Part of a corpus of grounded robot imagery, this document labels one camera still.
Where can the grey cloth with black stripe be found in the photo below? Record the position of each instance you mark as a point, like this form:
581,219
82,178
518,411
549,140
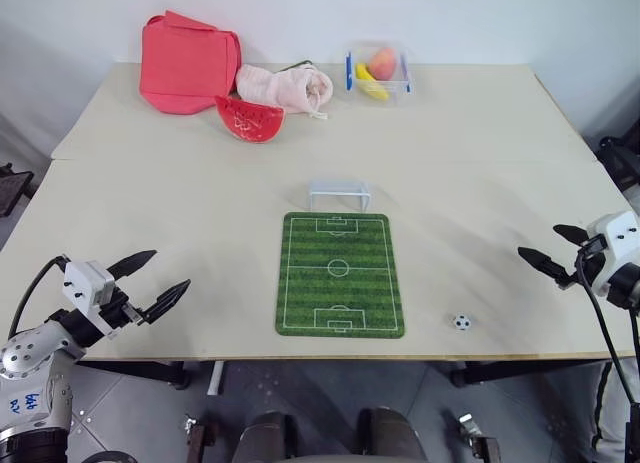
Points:
612,423

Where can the red-yellow toy apple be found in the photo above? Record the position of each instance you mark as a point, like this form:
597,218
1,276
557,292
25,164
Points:
384,64

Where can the black chair base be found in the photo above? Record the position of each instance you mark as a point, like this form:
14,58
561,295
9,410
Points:
622,160

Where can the black table frame bar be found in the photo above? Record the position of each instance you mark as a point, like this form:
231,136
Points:
525,370
145,370

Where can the white table leg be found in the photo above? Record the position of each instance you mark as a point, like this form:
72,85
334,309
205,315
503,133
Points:
215,378

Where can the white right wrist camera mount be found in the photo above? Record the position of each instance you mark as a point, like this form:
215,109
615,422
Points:
617,243

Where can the black equipment base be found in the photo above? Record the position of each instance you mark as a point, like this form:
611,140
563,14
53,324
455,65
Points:
12,188

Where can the dark rounded shape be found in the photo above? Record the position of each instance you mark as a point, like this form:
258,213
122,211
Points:
390,435
267,438

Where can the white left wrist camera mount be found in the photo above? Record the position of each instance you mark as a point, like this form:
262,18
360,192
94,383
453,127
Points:
87,283

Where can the green soccer field mat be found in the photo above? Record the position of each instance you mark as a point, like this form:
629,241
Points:
340,293

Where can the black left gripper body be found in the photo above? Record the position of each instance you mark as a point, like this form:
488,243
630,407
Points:
116,310

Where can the small soccer ball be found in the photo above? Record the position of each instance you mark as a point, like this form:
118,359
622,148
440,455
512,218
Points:
462,322

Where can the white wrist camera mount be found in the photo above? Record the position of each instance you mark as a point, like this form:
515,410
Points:
617,243
87,283

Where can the clear plastic container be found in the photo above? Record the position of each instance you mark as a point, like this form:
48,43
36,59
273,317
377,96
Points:
397,85

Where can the yellow toy banana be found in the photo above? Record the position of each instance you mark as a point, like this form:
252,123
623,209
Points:
370,83

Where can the red fabric bag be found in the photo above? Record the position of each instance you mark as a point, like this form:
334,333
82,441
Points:
185,63

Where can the red toy watermelon slice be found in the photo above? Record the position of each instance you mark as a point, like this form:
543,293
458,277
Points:
247,120

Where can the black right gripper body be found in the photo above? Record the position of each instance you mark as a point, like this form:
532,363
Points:
590,263

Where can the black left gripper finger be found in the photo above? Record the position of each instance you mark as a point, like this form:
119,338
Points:
131,264
167,299

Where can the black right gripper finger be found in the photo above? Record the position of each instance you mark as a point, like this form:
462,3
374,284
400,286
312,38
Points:
570,233
545,264

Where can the small white toy goal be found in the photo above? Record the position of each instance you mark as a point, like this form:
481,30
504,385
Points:
340,186

